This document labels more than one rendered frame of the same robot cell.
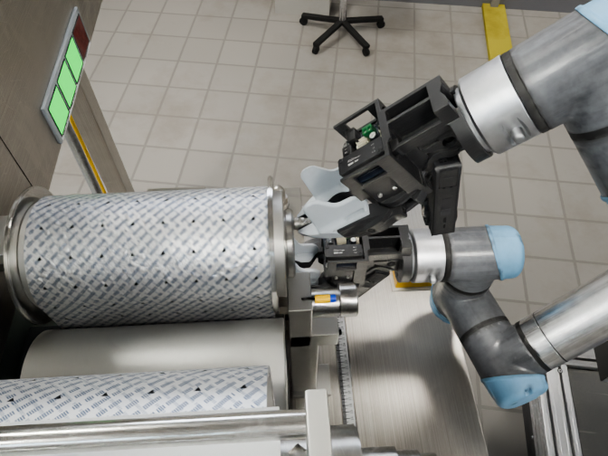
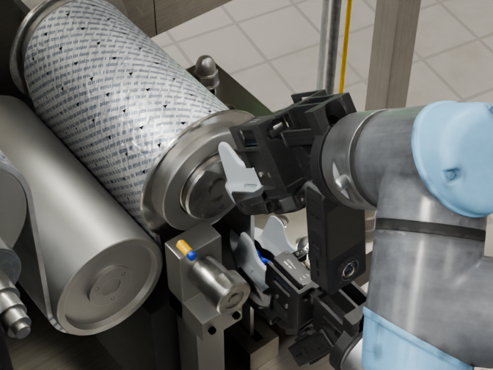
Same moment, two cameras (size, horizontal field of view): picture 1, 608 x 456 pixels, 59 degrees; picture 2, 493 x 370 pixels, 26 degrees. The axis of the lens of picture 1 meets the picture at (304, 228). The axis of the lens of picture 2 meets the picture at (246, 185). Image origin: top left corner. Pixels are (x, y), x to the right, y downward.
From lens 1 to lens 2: 0.63 m
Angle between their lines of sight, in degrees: 35
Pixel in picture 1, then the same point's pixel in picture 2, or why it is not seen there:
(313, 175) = not seen: hidden behind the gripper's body
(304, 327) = (176, 281)
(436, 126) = (307, 131)
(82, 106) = (390, 13)
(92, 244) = (79, 50)
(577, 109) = (378, 189)
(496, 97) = (344, 132)
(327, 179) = not seen: hidden behind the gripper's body
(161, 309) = (86, 149)
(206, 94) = not seen: outside the picture
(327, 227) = (232, 185)
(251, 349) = (91, 224)
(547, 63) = (380, 126)
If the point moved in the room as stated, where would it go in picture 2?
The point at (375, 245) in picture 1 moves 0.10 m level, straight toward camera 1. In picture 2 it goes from (334, 297) to (239, 327)
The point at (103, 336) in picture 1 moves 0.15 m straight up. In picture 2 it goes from (37, 131) to (14, 14)
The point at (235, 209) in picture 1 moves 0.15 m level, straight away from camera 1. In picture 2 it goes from (183, 106) to (290, 34)
